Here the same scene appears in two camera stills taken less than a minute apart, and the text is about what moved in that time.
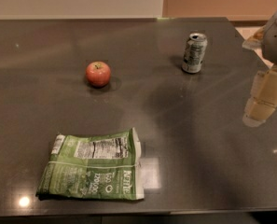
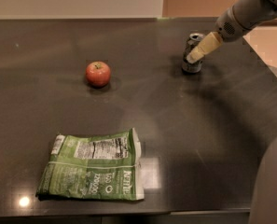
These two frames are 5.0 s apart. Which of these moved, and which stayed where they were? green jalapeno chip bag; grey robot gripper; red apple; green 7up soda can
Moved: grey robot gripper
Stayed: green 7up soda can; red apple; green jalapeno chip bag
